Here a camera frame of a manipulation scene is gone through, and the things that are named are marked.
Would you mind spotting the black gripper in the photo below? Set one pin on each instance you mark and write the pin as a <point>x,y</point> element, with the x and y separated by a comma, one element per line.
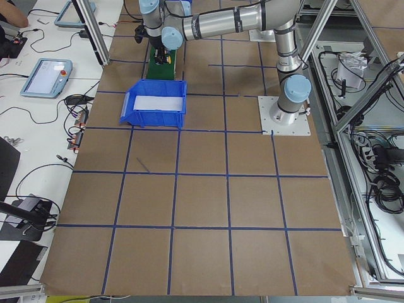
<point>155,43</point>

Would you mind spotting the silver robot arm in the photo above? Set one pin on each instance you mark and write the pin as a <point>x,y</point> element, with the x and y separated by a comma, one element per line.
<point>168,24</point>

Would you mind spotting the person forearm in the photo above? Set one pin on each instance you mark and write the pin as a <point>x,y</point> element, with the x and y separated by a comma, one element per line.
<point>13,15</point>

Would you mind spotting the green conveyor belt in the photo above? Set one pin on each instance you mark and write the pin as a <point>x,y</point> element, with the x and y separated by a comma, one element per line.
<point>161,72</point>

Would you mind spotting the blue bin left side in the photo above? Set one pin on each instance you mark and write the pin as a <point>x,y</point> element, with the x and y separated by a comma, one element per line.
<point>161,88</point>

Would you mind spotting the white foam pad left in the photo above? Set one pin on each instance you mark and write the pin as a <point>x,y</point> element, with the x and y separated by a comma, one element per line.
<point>158,103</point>

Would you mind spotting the teach pendant far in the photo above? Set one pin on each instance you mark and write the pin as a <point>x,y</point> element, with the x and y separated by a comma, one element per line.
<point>68,17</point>

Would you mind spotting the teach pendant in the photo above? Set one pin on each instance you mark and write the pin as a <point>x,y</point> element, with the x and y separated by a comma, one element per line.
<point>48,78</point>
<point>68,17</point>

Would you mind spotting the teach pendant near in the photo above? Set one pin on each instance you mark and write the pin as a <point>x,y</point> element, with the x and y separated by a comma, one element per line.
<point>48,78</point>

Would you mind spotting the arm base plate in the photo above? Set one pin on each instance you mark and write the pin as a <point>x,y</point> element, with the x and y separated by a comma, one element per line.
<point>278,123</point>
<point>262,36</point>

